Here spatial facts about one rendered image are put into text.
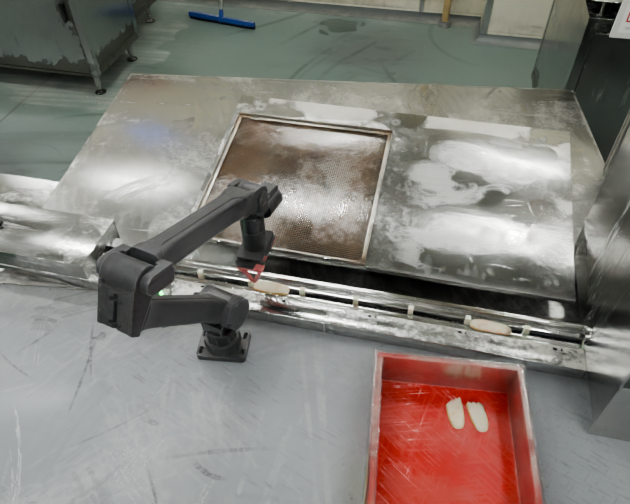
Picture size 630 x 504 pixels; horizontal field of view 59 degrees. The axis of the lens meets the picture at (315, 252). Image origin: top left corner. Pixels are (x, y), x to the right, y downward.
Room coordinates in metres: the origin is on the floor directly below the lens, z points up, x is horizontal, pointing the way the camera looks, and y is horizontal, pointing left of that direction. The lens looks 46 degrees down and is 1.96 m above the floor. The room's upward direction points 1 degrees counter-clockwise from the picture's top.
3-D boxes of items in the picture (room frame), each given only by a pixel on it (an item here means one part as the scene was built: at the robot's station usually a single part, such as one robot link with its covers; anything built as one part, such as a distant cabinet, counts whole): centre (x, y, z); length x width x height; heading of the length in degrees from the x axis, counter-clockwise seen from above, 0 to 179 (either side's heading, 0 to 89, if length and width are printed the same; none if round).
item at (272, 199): (0.98, 0.13, 1.13); 0.11 x 0.09 x 0.12; 153
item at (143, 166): (1.48, -0.07, 0.41); 1.80 x 1.16 x 0.82; 84
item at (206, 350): (0.78, 0.23, 0.86); 0.12 x 0.09 x 0.08; 84
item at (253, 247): (0.94, 0.14, 1.03); 0.10 x 0.07 x 0.07; 166
